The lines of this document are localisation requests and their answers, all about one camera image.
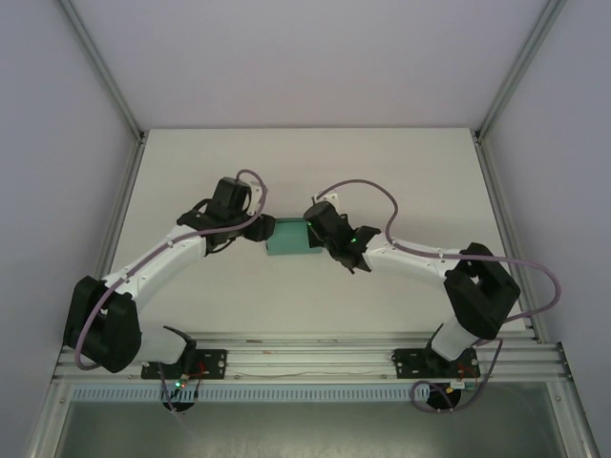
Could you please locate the aluminium frame post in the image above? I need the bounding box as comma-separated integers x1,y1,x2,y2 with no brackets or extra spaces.
59,0,145,140
475,0,570,140

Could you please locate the right aluminium side rail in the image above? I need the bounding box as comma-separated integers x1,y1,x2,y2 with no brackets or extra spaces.
472,132,544,344

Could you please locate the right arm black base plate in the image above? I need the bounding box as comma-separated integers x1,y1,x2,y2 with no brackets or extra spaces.
389,347,481,381

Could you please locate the right aluminium frame post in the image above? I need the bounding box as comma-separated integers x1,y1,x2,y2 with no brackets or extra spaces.
475,0,570,140

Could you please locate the slotted cable duct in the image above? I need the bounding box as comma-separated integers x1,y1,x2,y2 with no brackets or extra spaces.
71,386,453,403

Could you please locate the metal sheet panel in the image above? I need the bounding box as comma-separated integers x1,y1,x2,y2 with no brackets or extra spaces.
28,399,598,458

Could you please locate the left aluminium side rail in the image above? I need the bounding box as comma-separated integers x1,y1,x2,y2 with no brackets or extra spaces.
93,132,147,285

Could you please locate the teal paper box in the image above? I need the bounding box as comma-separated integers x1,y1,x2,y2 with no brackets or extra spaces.
265,218,321,259

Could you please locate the aluminium side rail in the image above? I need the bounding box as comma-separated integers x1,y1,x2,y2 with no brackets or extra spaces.
472,132,544,344
93,132,147,285

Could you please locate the left aluminium frame post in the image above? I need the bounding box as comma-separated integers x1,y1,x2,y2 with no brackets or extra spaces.
59,0,145,140

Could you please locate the aluminium mounting rail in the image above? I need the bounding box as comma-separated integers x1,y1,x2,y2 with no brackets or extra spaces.
54,332,572,383

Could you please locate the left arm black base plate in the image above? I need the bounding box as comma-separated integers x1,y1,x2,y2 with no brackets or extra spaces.
140,347,228,381

